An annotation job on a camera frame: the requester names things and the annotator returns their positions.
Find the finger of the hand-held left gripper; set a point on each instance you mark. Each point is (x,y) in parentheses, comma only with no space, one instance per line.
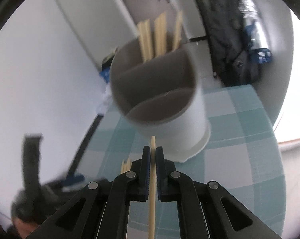
(74,179)

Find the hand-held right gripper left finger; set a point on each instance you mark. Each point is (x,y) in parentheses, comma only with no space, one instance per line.
(146,171)

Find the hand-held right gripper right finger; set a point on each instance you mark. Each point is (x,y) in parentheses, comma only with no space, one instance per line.
(160,171)

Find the pile of wooden chopsticks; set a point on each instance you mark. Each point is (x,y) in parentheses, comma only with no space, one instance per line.
(126,166)

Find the wooden chopstick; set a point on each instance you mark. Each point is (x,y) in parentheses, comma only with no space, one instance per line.
(163,35)
(152,216)

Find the white divided utensil holder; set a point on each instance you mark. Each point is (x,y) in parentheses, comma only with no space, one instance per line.
(185,119)

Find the person's left hand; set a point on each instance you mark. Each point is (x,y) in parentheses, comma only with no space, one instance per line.
(24,227)

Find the teal checked tablecloth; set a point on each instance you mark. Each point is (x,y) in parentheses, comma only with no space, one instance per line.
(239,154)

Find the black hanging jacket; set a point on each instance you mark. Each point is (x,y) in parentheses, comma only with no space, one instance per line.
(227,42)

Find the chopsticks standing in holder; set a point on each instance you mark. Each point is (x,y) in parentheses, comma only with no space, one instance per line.
(140,5)

